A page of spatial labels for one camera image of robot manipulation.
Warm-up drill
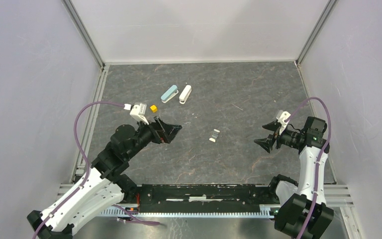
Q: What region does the light blue stapler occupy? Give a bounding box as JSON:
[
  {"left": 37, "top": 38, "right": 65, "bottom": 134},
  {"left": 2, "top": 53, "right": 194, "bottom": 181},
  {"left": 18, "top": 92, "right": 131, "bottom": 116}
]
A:
[{"left": 160, "top": 85, "right": 179, "bottom": 104}]

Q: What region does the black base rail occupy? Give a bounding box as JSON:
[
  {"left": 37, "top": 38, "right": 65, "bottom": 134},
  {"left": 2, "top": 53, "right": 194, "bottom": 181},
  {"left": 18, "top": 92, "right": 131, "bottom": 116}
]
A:
[{"left": 121, "top": 184, "right": 279, "bottom": 213}]

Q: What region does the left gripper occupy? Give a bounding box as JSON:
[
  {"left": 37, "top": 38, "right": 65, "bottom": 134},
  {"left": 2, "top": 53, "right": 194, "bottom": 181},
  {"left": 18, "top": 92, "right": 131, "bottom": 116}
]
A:
[{"left": 125, "top": 115, "right": 182, "bottom": 160}]

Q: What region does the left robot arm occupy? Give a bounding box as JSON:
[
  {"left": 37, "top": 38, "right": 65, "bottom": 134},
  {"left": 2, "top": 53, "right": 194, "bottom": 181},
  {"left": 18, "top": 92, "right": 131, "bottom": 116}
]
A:
[{"left": 27, "top": 117, "right": 182, "bottom": 239}]

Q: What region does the yellow cube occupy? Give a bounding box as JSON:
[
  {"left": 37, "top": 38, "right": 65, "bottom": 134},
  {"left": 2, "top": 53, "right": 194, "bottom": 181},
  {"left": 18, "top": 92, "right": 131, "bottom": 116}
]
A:
[{"left": 150, "top": 105, "right": 158, "bottom": 113}]

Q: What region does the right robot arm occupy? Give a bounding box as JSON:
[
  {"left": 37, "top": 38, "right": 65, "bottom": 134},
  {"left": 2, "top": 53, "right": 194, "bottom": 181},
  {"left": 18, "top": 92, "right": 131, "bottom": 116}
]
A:
[{"left": 254, "top": 111, "right": 334, "bottom": 239}]

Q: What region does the white staple box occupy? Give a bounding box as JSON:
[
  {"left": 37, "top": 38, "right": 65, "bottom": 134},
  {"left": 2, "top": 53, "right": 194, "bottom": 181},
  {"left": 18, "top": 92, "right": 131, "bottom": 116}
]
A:
[{"left": 209, "top": 129, "right": 220, "bottom": 142}]

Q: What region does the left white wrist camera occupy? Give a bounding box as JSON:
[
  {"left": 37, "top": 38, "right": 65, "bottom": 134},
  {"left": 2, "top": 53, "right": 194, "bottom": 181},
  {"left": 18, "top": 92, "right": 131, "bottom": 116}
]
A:
[{"left": 124, "top": 103, "right": 149, "bottom": 125}]

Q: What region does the white slotted cable duct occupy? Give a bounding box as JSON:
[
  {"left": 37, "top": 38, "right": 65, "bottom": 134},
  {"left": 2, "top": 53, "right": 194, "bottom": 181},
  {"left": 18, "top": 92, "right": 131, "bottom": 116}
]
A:
[{"left": 97, "top": 207, "right": 275, "bottom": 219}]

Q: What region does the white stapler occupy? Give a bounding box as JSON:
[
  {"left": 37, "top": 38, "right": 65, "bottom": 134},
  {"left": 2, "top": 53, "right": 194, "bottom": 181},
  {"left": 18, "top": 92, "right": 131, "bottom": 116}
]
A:
[{"left": 179, "top": 85, "right": 192, "bottom": 105}]

